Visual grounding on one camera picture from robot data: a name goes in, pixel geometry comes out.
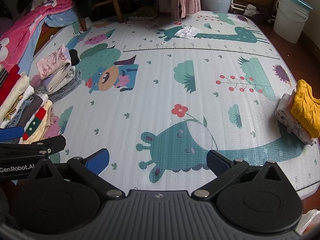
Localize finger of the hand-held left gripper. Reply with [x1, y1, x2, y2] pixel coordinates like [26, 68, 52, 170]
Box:
[24, 135, 66, 155]
[0, 127, 25, 142]

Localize white bucket with teal rim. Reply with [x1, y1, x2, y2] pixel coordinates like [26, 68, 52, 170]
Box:
[272, 0, 313, 44]

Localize pink striped curtain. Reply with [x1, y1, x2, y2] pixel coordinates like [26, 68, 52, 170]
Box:
[160, 0, 202, 22]

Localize white low rack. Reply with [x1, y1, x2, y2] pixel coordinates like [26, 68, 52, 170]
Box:
[230, 3, 250, 13]

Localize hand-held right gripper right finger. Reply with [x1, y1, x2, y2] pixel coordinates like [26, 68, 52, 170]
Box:
[191, 149, 290, 202]

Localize white rag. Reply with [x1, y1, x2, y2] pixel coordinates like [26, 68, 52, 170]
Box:
[241, 4, 260, 17]

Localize folded yellow sweater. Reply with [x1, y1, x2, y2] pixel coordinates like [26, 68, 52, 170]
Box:
[290, 79, 320, 138]

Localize lilac garment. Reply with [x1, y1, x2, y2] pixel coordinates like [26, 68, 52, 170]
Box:
[41, 52, 72, 88]

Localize cream garment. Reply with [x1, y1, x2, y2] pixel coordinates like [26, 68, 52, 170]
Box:
[46, 64, 75, 92]

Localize black cloth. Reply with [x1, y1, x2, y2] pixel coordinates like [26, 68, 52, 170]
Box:
[69, 49, 80, 67]

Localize row of folded clothes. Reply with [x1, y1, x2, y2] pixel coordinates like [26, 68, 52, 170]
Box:
[0, 64, 60, 144]

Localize pink printed blanket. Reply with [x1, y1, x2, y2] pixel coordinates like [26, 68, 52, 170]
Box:
[0, 0, 75, 68]

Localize pink printed garment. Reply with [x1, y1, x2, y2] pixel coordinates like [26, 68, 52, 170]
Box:
[36, 44, 73, 80]

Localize grey garment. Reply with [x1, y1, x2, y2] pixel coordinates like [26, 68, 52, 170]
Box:
[35, 70, 84, 103]

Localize wooden chair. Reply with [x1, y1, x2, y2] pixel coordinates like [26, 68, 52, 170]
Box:
[66, 0, 123, 32]

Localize clear plastic bag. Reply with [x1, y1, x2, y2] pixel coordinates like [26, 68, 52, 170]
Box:
[299, 209, 320, 235]

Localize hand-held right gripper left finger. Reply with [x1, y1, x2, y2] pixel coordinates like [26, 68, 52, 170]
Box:
[25, 148, 126, 200]

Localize folded pink floral clothes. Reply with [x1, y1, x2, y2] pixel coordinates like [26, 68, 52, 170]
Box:
[275, 93, 317, 146]

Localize stack of books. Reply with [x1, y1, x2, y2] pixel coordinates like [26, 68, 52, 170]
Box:
[127, 9, 160, 24]

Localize cartoon animal play mat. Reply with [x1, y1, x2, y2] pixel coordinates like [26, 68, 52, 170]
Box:
[32, 11, 320, 200]

